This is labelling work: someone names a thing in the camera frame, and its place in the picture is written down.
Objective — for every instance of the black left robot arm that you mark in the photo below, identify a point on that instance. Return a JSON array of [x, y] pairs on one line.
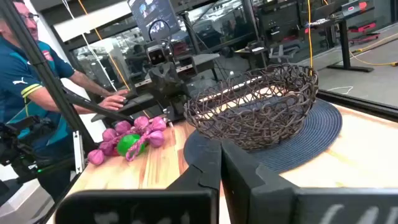
[[175, 109]]

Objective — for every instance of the black standing desk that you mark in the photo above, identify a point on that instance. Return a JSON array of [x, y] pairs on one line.
[[343, 40]]

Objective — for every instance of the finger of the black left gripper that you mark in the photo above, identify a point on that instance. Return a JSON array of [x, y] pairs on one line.
[[178, 81], [160, 82]]

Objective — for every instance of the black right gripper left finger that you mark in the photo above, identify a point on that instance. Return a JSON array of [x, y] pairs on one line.
[[140, 208]]

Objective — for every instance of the person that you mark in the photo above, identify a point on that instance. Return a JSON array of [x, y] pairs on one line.
[[18, 77]]

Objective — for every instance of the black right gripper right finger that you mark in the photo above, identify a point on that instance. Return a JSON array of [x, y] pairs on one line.
[[280, 205]]

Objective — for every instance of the green bell pepper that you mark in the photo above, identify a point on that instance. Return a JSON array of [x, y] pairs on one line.
[[126, 144]]

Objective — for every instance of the purple grape bunch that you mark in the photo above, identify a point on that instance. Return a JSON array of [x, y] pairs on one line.
[[157, 138]]

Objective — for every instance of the gray desk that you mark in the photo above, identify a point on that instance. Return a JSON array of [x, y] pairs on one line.
[[136, 107]]

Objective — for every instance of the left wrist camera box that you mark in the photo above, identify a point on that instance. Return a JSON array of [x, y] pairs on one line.
[[157, 56]]

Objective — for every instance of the dark computer monitor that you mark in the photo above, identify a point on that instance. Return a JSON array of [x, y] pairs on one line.
[[152, 15]]

